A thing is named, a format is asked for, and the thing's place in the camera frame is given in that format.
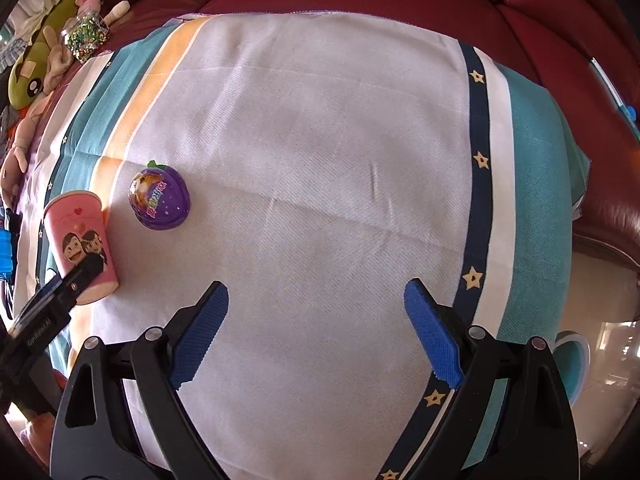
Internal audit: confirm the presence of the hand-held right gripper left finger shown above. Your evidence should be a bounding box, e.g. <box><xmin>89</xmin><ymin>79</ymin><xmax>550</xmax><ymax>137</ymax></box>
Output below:
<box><xmin>50</xmin><ymin>281</ymin><xmax>230</xmax><ymax>480</ymax></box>

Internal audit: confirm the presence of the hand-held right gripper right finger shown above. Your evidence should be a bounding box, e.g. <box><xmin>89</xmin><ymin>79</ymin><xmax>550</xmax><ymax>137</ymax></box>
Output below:
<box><xmin>382</xmin><ymin>278</ymin><xmax>581</xmax><ymax>480</ymax></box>

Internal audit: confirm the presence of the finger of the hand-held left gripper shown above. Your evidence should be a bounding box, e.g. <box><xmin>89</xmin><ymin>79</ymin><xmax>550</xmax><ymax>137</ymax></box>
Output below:
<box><xmin>50</xmin><ymin>252</ymin><xmax>110</xmax><ymax>307</ymax></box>

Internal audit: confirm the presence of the pink paper cup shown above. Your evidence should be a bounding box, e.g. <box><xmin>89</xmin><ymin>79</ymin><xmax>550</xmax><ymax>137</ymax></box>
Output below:
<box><xmin>42</xmin><ymin>189</ymin><xmax>121</xmax><ymax>306</ymax></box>

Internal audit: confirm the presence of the person's left hand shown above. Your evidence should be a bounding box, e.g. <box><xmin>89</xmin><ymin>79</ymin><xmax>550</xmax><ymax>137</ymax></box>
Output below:
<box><xmin>15</xmin><ymin>410</ymin><xmax>57</xmax><ymax>461</ymax></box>

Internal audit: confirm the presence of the blue plastic basket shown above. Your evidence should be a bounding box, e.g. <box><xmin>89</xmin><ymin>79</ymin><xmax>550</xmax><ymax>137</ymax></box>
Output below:
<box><xmin>0</xmin><ymin>229</ymin><xmax>14</xmax><ymax>282</ymax></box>

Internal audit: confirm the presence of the purple round toy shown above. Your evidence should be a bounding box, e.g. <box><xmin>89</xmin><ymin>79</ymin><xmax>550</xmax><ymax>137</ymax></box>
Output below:
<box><xmin>128</xmin><ymin>160</ymin><xmax>192</xmax><ymax>232</ymax></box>

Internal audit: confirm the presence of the pink plush toy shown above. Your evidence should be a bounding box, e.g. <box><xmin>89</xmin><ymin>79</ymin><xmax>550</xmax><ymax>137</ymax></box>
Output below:
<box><xmin>0</xmin><ymin>96</ymin><xmax>55</xmax><ymax>202</ymax></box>

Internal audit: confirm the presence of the green plush toy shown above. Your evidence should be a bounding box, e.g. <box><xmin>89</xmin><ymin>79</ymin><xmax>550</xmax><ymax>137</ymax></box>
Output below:
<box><xmin>7</xmin><ymin>0</ymin><xmax>97</xmax><ymax>111</ymax></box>

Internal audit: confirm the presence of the tan rabbit plush toy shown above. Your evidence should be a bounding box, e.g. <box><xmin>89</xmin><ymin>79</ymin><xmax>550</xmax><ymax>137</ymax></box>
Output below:
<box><xmin>42</xmin><ymin>0</ymin><xmax>132</xmax><ymax>95</ymax></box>

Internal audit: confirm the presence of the clear jar of beads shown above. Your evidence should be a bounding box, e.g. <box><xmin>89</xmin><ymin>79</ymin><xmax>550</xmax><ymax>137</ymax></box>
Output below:
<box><xmin>60</xmin><ymin>2</ymin><xmax>111</xmax><ymax>64</ymax></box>

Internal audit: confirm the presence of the blue and white booklet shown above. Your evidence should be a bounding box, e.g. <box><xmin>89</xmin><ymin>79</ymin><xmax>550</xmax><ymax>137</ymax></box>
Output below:
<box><xmin>590</xmin><ymin>57</ymin><xmax>640</xmax><ymax>122</ymax></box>

